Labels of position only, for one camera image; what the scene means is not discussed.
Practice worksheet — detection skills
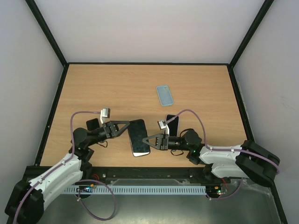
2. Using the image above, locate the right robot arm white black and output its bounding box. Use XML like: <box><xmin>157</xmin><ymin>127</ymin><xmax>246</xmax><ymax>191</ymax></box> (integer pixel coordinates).
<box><xmin>142</xmin><ymin>129</ymin><xmax>280</xmax><ymax>187</ymax></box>

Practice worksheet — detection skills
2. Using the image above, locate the black phone camera side up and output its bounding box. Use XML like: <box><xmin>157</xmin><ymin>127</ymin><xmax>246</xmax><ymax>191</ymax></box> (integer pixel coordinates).
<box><xmin>165</xmin><ymin>114</ymin><xmax>180</xmax><ymax>136</ymax></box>

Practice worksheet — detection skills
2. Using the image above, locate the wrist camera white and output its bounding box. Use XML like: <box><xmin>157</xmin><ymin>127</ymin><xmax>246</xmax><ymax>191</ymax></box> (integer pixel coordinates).
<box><xmin>157</xmin><ymin>120</ymin><xmax>170</xmax><ymax>135</ymax></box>
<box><xmin>100</xmin><ymin>108</ymin><xmax>111</xmax><ymax>124</ymax></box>

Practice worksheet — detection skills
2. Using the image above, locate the light blue slotted cable duct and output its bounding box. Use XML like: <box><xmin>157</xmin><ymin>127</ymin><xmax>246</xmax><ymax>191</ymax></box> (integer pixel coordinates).
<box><xmin>62</xmin><ymin>185</ymin><xmax>206</xmax><ymax>195</ymax></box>

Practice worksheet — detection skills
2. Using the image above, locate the purple cable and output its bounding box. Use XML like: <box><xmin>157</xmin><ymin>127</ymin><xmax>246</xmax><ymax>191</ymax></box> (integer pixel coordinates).
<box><xmin>13</xmin><ymin>110</ymin><xmax>116</xmax><ymax>224</ymax></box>
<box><xmin>167</xmin><ymin>109</ymin><xmax>281</xmax><ymax>201</ymax></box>

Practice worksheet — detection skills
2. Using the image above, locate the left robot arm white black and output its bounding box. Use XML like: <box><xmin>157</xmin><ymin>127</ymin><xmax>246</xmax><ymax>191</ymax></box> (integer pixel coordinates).
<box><xmin>5</xmin><ymin>121</ymin><xmax>130</xmax><ymax>224</ymax></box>

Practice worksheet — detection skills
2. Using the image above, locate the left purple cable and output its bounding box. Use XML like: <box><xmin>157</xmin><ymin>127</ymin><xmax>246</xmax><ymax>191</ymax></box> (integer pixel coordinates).
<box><xmin>13</xmin><ymin>110</ymin><xmax>116</xmax><ymax>224</ymax></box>

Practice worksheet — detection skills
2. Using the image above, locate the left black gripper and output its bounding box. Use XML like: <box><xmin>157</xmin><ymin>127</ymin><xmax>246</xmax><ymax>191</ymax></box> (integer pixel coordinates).
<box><xmin>86</xmin><ymin>121</ymin><xmax>131</xmax><ymax>147</ymax></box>

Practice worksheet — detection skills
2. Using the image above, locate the light blue phone case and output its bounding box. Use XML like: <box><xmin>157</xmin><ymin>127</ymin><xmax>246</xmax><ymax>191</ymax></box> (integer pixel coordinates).
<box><xmin>156</xmin><ymin>85</ymin><xmax>174</xmax><ymax>106</ymax></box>

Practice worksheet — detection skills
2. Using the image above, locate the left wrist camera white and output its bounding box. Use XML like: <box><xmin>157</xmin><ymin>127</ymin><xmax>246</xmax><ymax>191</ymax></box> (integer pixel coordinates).
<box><xmin>100</xmin><ymin>108</ymin><xmax>111</xmax><ymax>124</ymax></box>

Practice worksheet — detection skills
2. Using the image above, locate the black front rail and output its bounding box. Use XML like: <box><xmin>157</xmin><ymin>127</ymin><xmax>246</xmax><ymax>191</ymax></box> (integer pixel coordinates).
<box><xmin>25</xmin><ymin>166</ymin><xmax>273</xmax><ymax>185</ymax></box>

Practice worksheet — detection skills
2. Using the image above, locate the black enclosure frame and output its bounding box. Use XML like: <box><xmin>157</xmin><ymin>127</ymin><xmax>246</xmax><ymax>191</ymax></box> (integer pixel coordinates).
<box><xmin>4</xmin><ymin>0</ymin><xmax>288</xmax><ymax>224</ymax></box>

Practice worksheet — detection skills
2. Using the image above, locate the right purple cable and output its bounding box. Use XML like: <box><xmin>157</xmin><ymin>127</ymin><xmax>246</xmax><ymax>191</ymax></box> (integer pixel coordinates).
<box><xmin>167</xmin><ymin>109</ymin><xmax>281</xmax><ymax>201</ymax></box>

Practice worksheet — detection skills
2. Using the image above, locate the small black phone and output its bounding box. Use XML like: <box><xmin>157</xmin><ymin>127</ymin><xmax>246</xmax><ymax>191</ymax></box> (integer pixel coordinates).
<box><xmin>86</xmin><ymin>118</ymin><xmax>100</xmax><ymax>131</ymax></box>

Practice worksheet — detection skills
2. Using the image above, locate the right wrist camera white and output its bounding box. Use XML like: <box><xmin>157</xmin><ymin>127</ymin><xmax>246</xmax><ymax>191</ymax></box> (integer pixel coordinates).
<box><xmin>157</xmin><ymin>120</ymin><xmax>170</xmax><ymax>135</ymax></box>

